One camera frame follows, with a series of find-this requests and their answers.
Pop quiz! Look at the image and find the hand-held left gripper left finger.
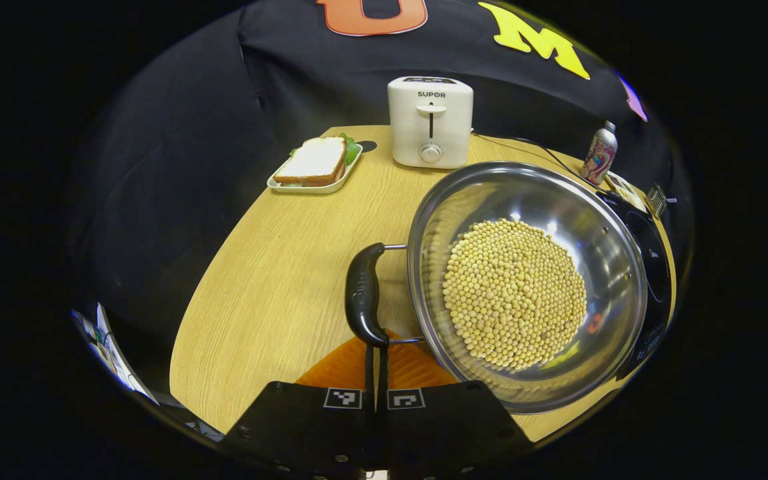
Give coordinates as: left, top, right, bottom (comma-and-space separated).
221, 333, 377, 480

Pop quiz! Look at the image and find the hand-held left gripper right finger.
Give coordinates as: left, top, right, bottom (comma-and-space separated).
376, 330, 535, 480

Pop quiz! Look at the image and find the steel pot with black handles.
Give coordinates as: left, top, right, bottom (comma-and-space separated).
345, 161, 648, 415

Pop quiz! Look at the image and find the black induction cooktop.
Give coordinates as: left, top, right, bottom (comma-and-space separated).
594, 190, 675, 382

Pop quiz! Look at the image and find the pile of yellow soybeans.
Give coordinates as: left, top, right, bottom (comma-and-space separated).
442, 218, 588, 372

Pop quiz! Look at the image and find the sandwich with lettuce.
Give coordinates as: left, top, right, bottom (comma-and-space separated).
273, 133, 363, 187

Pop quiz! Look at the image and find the white divided bean dish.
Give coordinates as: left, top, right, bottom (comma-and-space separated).
605, 171, 649, 213

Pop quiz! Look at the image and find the white toaster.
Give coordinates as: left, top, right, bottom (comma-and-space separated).
387, 76, 475, 169

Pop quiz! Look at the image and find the printed aluminium drink bottle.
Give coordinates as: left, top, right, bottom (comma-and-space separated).
581, 121, 619, 186

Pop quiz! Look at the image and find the black power cable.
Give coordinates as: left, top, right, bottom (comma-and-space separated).
471, 132, 601, 197

